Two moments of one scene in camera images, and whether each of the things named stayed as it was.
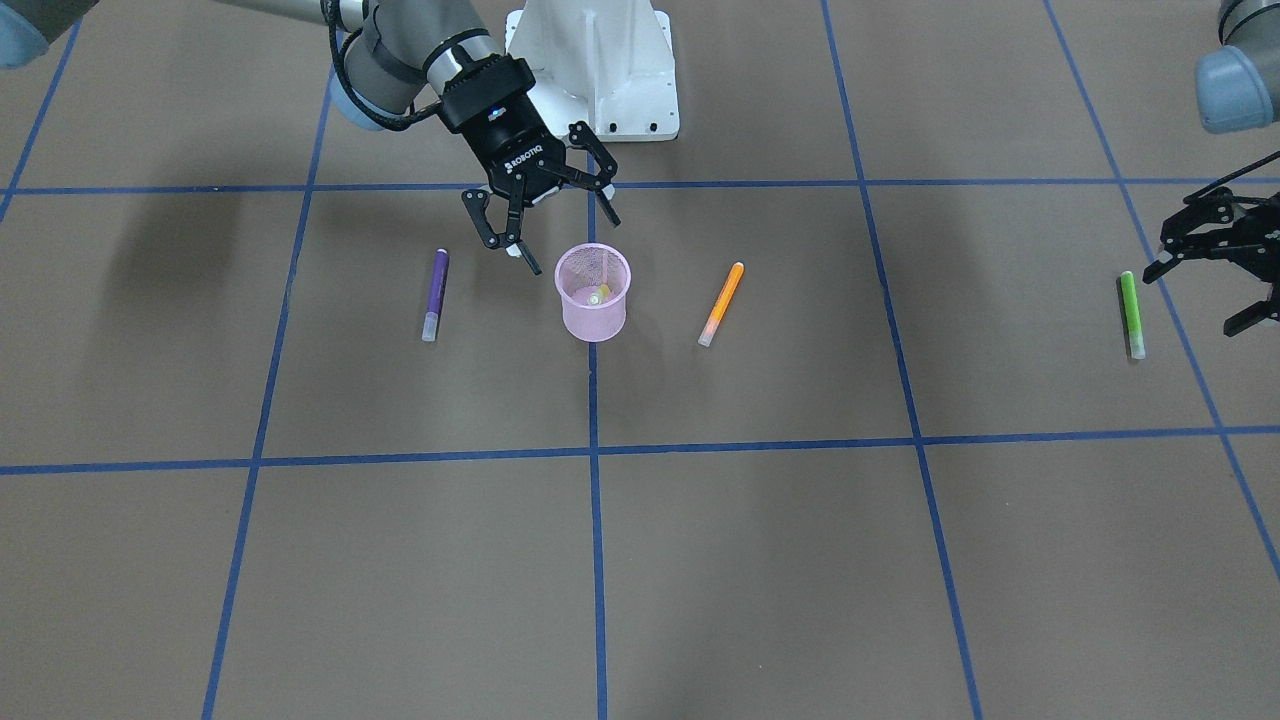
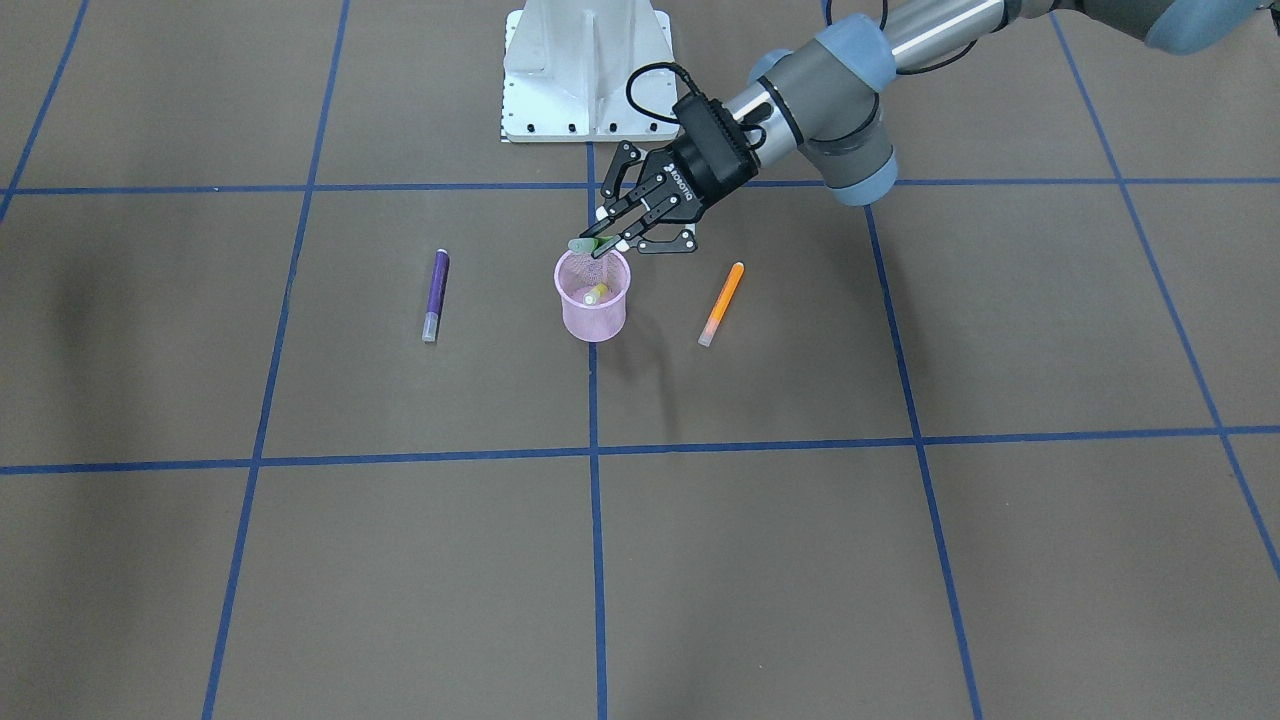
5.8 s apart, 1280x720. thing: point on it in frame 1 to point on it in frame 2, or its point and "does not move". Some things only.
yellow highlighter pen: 596,298 does not move
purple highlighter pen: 436,294 does not move
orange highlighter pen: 712,324 does not move
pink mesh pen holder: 593,280 does not move
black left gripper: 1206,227 to 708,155
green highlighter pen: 1133,317 to 586,245
